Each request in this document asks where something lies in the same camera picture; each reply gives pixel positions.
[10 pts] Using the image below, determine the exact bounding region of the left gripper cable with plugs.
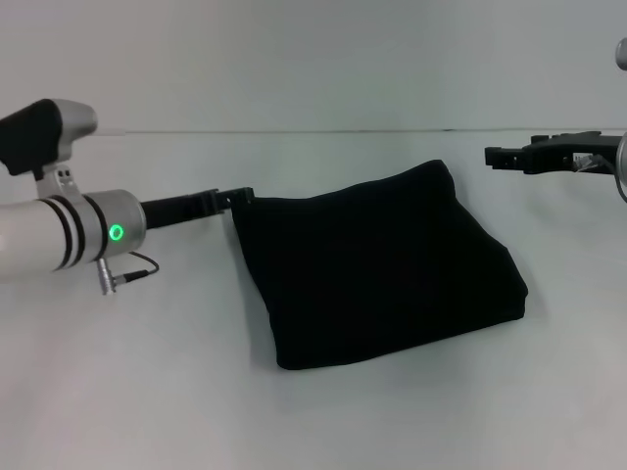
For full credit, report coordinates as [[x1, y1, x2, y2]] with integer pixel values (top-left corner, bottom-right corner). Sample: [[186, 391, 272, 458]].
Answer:
[[94, 251, 162, 298]]

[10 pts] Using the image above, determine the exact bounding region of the black shirt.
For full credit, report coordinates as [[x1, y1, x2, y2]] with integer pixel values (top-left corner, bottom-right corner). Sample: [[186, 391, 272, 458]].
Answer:
[[229, 159, 531, 372]]

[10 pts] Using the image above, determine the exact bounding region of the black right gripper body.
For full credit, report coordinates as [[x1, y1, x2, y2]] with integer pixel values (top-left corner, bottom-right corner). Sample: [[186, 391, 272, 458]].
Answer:
[[519, 130, 626, 176]]

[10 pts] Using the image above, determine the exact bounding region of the right gripper cable with plugs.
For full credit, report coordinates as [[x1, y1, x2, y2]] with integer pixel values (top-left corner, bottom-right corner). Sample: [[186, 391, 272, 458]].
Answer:
[[572, 153, 619, 173]]

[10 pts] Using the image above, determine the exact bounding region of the gripper cable with plugs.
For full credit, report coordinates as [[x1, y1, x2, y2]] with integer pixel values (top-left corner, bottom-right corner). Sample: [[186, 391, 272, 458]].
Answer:
[[94, 251, 162, 298], [572, 153, 619, 173]]

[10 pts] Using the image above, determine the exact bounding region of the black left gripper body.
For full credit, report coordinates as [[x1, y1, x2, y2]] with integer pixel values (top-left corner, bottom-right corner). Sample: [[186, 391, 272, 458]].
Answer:
[[139, 188, 222, 232]]

